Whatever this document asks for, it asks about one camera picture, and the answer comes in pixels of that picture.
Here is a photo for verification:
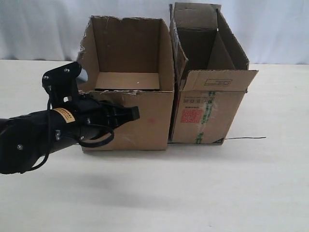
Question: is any torn cardboard box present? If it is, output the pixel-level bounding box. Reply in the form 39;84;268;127
77;15;174;150

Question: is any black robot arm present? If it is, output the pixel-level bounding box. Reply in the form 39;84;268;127
0;95;140;174

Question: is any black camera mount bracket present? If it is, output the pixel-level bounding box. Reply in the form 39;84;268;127
42;62;82;108

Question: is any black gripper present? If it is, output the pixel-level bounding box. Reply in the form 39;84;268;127
73;94;140;141

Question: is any tall taped cardboard box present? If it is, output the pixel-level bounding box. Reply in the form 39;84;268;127
169;2;257;145

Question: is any thin black line marker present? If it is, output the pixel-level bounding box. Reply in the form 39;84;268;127
225;136;267;140

